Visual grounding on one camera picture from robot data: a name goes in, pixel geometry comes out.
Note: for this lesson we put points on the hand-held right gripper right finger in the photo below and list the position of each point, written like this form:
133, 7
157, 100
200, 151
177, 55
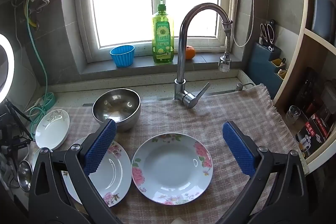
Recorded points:
237, 150

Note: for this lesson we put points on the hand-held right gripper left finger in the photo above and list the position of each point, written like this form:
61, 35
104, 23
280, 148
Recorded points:
101, 145

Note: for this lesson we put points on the pink floral white plate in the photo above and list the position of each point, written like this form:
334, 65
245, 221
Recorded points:
170, 169
115, 174

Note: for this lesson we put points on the white plate with branch print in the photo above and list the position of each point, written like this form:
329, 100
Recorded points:
51, 132

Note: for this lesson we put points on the pink plaid cloth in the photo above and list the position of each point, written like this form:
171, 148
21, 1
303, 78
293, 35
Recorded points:
183, 121

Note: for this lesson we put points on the drinking glass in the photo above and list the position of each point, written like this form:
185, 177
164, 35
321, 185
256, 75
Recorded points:
292, 113

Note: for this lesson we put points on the teal round holder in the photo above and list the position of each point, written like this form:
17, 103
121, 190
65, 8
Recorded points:
50, 99

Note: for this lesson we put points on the box with kettle print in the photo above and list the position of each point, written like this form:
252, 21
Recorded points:
312, 132

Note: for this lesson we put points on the small steel bowl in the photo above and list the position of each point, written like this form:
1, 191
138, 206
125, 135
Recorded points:
24, 176

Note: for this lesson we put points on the blue knife holder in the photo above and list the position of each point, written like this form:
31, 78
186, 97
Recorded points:
262, 69

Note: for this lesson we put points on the blue silicone cup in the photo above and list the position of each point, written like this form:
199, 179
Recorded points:
122, 57

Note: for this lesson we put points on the black tripod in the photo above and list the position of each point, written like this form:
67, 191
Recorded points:
15, 112

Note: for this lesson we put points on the orange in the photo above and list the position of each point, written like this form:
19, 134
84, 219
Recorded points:
190, 53

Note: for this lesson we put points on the chrome faucet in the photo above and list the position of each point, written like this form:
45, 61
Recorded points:
181, 56

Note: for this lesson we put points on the wooden shelf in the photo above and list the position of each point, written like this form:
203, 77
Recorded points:
296, 56

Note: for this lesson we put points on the black scissors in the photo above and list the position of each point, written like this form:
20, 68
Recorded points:
267, 32

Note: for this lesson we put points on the green dish soap bottle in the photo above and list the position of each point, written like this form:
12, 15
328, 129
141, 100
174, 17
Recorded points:
162, 37

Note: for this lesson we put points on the yellow pipe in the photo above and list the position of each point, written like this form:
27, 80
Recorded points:
27, 3

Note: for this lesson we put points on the blue cutting board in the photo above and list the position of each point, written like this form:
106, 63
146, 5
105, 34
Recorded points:
323, 14

